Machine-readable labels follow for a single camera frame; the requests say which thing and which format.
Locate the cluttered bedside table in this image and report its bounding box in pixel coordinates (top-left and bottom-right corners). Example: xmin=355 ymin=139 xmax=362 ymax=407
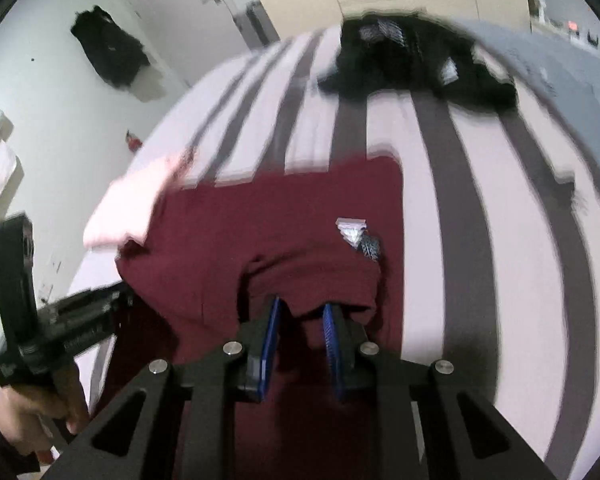
xmin=527 ymin=0 xmax=600 ymax=56

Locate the maroon garment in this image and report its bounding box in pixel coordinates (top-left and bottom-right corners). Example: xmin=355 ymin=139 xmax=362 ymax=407
xmin=115 ymin=155 xmax=406 ymax=480

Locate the black hanging garment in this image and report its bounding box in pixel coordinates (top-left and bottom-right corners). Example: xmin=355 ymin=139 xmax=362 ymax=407
xmin=70 ymin=5 xmax=152 ymax=88

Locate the striped bed sheet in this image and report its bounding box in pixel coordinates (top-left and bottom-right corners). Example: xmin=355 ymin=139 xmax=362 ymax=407
xmin=67 ymin=25 xmax=600 ymax=480

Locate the white door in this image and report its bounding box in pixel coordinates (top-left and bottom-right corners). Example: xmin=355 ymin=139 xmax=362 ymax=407
xmin=100 ymin=0 xmax=281 ymax=91

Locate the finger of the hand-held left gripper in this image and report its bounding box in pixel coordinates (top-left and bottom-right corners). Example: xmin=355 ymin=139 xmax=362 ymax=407
xmin=42 ymin=282 xmax=135 ymax=357

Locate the pink garment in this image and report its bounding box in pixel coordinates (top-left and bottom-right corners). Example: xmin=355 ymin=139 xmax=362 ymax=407
xmin=82 ymin=152 xmax=201 ymax=248

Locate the grey blanket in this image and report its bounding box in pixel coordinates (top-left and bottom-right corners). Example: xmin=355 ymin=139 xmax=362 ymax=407
xmin=455 ymin=17 xmax=600 ymax=211

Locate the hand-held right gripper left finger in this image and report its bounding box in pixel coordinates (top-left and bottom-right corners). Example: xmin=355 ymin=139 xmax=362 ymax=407
xmin=42 ymin=296 xmax=282 ymax=480

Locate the person's left hand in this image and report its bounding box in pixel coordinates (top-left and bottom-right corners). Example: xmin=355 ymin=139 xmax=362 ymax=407
xmin=0 ymin=360 xmax=91 ymax=453

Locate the pile of black clothes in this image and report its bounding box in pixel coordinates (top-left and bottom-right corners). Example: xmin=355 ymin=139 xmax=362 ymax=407
xmin=317 ymin=15 xmax=518 ymax=113

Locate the silver suitcase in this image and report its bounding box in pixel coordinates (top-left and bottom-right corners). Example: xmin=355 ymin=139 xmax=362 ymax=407
xmin=235 ymin=2 xmax=281 ymax=48

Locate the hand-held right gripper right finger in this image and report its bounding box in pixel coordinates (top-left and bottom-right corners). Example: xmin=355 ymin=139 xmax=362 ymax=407
xmin=321 ymin=302 xmax=558 ymax=480

